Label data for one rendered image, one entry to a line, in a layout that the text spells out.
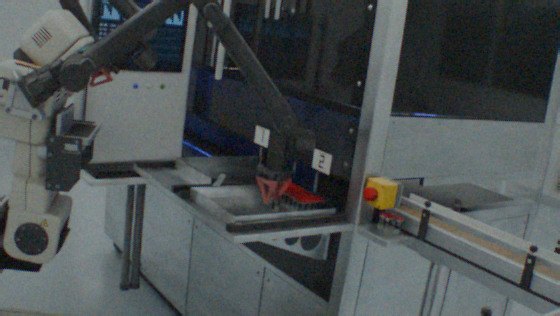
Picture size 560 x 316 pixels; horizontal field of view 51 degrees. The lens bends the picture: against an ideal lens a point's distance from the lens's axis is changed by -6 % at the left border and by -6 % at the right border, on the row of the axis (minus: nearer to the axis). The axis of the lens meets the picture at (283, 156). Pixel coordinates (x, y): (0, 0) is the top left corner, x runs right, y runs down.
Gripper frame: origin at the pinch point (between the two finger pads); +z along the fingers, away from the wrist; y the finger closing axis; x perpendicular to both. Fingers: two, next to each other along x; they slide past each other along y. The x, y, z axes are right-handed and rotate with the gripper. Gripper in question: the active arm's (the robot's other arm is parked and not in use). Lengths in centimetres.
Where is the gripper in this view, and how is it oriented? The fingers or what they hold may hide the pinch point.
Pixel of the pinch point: (271, 199)
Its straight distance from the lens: 182.3
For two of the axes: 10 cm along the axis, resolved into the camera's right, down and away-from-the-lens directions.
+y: 6.4, -0.8, 7.7
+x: -7.6, -2.5, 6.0
